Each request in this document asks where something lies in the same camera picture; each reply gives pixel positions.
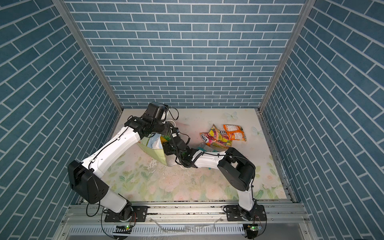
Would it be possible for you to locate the pastel printed paper bag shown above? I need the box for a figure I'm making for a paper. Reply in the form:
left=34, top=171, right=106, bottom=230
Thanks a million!
left=138, top=134, right=177, bottom=167

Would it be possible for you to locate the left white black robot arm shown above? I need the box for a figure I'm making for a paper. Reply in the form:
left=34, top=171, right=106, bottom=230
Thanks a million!
left=68, top=102, right=169, bottom=222

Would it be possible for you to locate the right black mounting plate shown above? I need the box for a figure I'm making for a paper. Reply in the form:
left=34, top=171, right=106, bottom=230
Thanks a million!
left=223, top=204, right=267, bottom=222

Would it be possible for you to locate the black mounting plate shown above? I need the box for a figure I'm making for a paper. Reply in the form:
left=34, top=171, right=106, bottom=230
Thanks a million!
left=223, top=204, right=267, bottom=222
left=103, top=206, right=149, bottom=223

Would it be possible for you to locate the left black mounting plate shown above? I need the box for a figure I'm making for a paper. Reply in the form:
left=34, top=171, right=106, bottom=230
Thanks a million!
left=103, top=206, right=149, bottom=223

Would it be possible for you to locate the white slotted cable duct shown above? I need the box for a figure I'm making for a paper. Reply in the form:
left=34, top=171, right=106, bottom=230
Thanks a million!
left=69, top=224, right=245, bottom=237

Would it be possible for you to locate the teal candy bag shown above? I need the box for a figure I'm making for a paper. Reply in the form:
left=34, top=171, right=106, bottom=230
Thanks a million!
left=198, top=143, right=217, bottom=152

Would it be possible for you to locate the orange Fox's fruits candy bag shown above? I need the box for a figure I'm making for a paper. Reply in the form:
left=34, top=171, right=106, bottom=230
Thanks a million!
left=212, top=130, right=232, bottom=149

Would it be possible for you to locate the pink yellow Fox's candy bag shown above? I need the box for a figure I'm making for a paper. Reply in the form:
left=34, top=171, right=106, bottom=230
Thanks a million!
left=200, top=125, right=223, bottom=146

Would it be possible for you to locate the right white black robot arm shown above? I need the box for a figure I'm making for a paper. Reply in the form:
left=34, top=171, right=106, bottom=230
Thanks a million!
left=165, top=126, right=263, bottom=221

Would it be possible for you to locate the green snack packet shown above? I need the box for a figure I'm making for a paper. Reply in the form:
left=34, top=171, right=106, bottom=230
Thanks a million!
left=160, top=135, right=171, bottom=144

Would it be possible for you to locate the orange white snack packet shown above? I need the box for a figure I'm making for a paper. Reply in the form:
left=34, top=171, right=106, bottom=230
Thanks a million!
left=223, top=125, right=247, bottom=142

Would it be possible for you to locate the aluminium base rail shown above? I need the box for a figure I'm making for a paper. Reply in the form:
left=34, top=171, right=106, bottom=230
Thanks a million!
left=54, top=201, right=317, bottom=240

